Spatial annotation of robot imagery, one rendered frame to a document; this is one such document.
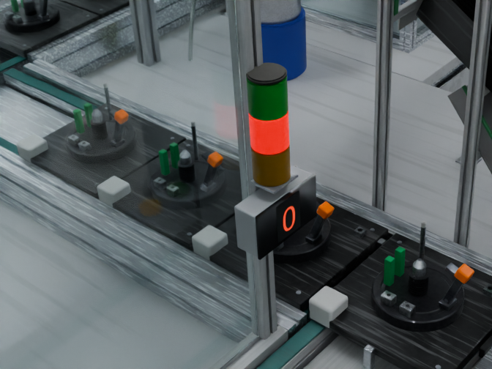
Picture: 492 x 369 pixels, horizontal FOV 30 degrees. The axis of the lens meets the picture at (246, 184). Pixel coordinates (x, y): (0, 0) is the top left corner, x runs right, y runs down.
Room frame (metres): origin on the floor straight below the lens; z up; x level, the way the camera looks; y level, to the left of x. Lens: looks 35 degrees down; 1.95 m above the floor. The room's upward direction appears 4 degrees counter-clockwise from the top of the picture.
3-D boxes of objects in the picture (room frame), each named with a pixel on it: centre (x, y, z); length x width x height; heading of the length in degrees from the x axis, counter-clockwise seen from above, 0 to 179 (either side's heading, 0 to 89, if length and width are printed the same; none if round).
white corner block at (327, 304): (1.04, -0.11, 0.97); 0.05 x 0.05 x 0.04; 46
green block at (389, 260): (1.06, -0.21, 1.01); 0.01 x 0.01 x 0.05; 46
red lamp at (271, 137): (0.99, -0.03, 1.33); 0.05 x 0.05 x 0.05
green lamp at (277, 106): (0.99, -0.03, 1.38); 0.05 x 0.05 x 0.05
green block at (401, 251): (1.09, -0.23, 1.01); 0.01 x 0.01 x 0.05; 46
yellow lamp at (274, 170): (0.99, -0.03, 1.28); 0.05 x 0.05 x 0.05
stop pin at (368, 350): (0.95, -0.16, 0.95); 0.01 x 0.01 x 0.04; 46
